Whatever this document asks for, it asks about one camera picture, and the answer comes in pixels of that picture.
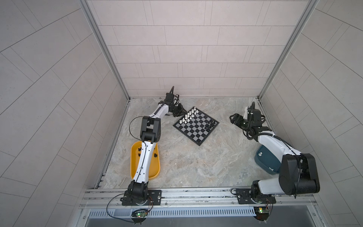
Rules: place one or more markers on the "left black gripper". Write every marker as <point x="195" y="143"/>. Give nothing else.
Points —
<point x="180" y="110"/>

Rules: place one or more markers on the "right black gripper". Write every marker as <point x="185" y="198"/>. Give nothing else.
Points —
<point x="237" y="122"/>

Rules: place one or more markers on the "black white chess board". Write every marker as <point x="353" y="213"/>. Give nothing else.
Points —
<point x="196" y="125"/>

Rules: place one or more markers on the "yellow plastic tray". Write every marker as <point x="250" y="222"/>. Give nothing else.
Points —
<point x="145" y="161"/>

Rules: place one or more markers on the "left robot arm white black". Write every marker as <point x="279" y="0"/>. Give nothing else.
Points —
<point x="150" y="134"/>

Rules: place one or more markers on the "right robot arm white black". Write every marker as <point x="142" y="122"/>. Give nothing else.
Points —
<point x="297" y="172"/>

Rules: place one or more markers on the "right controller circuit board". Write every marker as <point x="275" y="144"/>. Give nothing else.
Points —
<point x="262" y="213"/>

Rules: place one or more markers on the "controller circuit board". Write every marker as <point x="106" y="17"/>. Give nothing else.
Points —
<point x="139" y="216"/>
<point x="262" y="213"/>

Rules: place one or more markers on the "left controller circuit board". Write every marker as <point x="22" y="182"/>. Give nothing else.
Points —
<point x="139" y="216"/>

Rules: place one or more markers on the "teal plastic bin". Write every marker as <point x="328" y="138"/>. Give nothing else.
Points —
<point x="267" y="161"/>

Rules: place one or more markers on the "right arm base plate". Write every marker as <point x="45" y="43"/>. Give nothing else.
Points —
<point x="248" y="196"/>

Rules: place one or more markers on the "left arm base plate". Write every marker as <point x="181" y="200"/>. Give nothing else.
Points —
<point x="151" y="197"/>

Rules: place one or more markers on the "aluminium mounting rail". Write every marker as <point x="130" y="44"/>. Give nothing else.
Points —
<point x="191" y="197"/>

